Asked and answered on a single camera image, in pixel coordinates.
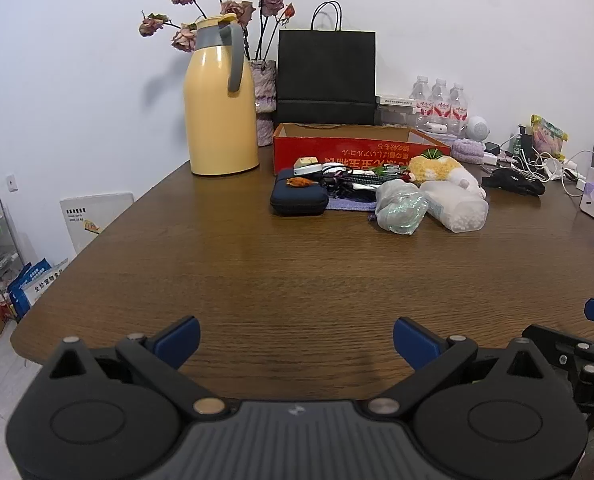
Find black paper bag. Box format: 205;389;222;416
276;1;378;126

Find pink textured vase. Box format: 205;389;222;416
249;59;278;148

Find white board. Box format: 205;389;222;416
60;191;137;261

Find navy zip case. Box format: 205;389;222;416
270;169;330;217

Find red cardboard box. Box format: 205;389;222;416
272;122;452;176

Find colourful snack packet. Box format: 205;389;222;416
529;114;568;161

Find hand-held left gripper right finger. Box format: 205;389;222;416
368;317;548;418

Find black cable bundle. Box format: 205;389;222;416
319;162;413;197

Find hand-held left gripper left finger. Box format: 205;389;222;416
50;316;228;421

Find black glove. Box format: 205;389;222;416
481;167;546;197

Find yellow thermos jug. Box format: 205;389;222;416
183;14;261;177

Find purple fluffy towel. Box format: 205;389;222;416
451;139;486;165

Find white charging cable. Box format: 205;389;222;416
557;149;594;197

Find white round speaker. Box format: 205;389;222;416
466;116;492;142

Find iridescent plastic bag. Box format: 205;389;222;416
374;180;430;237

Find flat white box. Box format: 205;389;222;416
376;94;418;109

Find purple cloth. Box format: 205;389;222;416
325;195;378;212

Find blue printed bags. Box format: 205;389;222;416
7;257;70;321

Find clear plastic container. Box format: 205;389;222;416
379;108;418;128

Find yellow plush toy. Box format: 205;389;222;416
408;149;486;200

